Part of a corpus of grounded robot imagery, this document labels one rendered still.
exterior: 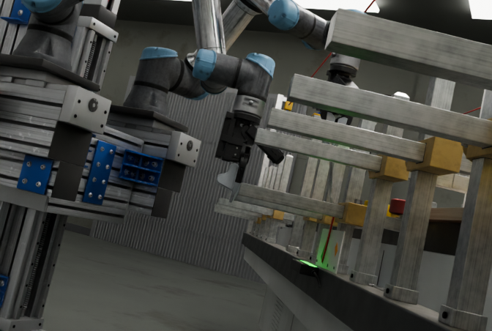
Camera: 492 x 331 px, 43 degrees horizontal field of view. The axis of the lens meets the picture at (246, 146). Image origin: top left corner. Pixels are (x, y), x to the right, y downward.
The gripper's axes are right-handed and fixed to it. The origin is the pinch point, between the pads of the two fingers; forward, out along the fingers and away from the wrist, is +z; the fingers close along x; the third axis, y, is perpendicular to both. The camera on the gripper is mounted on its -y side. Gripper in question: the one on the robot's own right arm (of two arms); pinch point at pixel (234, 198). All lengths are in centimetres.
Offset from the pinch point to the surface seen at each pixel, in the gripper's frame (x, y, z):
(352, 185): -2.3, -27.7, -10.4
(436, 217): 10.3, -45.5, -7.0
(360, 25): 101, -2, -13
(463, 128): 76, -22, -13
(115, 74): -887, 205, -179
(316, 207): 1.4, -19.7, -2.7
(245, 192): 1.5, -2.1, -2.0
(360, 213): 5.0, -29.5, -3.8
